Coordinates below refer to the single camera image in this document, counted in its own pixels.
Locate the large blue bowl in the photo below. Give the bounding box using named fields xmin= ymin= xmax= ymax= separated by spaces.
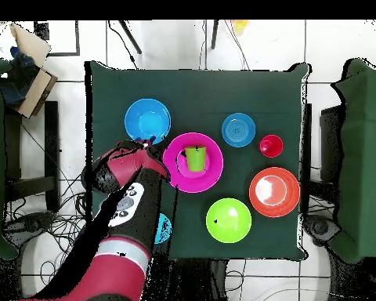
xmin=124 ymin=98 xmax=172 ymax=146

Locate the green cup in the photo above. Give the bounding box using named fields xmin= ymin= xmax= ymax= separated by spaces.
xmin=184 ymin=145 xmax=207 ymax=172

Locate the small ribbed light blue bowl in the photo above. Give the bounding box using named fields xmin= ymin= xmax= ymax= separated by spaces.
xmin=154 ymin=212 xmax=173 ymax=245

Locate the large magenta bowl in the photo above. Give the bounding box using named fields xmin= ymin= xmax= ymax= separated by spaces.
xmin=162 ymin=132 xmax=225 ymax=194

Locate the dark green tablecloth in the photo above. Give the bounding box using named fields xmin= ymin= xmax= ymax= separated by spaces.
xmin=84 ymin=60 xmax=311 ymax=262

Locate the blue straight-sided bowl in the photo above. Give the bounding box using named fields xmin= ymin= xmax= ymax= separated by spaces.
xmin=221 ymin=112 xmax=257 ymax=149

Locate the black tripod leg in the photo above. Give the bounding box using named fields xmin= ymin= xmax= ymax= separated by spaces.
xmin=210 ymin=19 xmax=220 ymax=50
xmin=117 ymin=20 xmax=143 ymax=55

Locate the green bowl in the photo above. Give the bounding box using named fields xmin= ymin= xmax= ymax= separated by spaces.
xmin=205 ymin=198 xmax=253 ymax=245

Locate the cardboard box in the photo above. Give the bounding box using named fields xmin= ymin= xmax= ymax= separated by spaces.
xmin=9 ymin=23 xmax=59 ymax=120

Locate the red cup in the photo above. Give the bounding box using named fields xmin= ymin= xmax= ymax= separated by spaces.
xmin=258 ymin=134 xmax=284 ymax=158

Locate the orange bowl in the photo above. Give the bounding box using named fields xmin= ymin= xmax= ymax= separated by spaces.
xmin=248 ymin=166 xmax=302 ymax=219

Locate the dark blue cloth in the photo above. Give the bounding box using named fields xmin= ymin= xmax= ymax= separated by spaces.
xmin=0 ymin=46 xmax=40 ymax=107

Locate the yellow object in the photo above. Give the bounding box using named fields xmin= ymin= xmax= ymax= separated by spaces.
xmin=232 ymin=19 xmax=249 ymax=34

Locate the black box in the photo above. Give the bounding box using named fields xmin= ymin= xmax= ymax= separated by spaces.
xmin=319 ymin=104 xmax=345 ymax=183

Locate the cable bundle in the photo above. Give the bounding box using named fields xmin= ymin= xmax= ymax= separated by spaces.
xmin=2 ymin=172 xmax=92 ymax=283

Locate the black stool frame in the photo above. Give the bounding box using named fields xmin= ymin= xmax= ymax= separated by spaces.
xmin=4 ymin=100 xmax=61 ymax=214

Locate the black square frame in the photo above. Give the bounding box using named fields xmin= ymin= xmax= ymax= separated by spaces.
xmin=33 ymin=20 xmax=81 ymax=57

